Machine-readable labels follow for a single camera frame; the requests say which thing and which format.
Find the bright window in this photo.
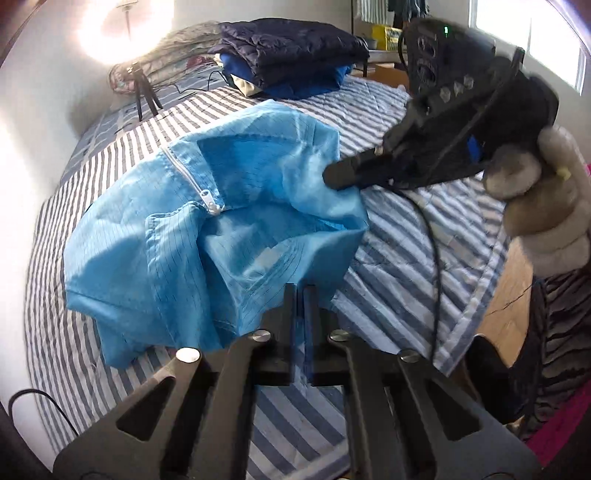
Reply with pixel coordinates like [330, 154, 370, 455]
[468, 0, 591, 95]

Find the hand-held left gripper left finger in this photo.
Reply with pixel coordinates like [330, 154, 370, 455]
[53, 282, 296, 480]

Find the white striped towel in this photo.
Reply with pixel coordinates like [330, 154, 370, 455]
[358, 0, 391, 21]

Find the striped bed blanket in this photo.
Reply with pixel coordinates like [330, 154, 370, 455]
[23, 76, 511, 480]

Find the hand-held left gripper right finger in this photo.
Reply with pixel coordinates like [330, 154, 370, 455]
[302, 285, 541, 480]

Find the thin black cable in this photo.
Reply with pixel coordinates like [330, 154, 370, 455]
[7, 390, 79, 439]

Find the person's right hand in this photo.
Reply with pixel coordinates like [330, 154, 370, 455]
[482, 124, 591, 278]

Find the light blue zip jacket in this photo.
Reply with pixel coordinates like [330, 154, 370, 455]
[62, 100, 370, 369]

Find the navy down jacket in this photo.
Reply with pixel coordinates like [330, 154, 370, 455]
[209, 17, 371, 88]

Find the black clothes rack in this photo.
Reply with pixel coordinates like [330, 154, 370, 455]
[348, 0, 409, 79]

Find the white ring light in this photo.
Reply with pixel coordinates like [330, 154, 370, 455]
[76, 0, 174, 65]

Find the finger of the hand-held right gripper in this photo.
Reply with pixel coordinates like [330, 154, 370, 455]
[323, 141, 407, 191]

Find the floral folded quilt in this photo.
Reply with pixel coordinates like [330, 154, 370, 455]
[108, 21, 232, 95]

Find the yellow box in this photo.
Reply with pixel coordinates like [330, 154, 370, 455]
[372, 25, 403, 51]

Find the person's leg in zebra pants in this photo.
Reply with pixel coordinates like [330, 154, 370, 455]
[522, 272, 591, 439]

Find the black ring light cable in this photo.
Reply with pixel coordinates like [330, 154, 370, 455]
[157, 69, 225, 97]

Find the royal blue folded cloth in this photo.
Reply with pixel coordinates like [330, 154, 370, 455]
[219, 53, 354, 100]

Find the black tripod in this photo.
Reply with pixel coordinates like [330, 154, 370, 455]
[124, 62, 163, 121]

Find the cardboard box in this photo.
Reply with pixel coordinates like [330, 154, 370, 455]
[374, 62, 409, 88]

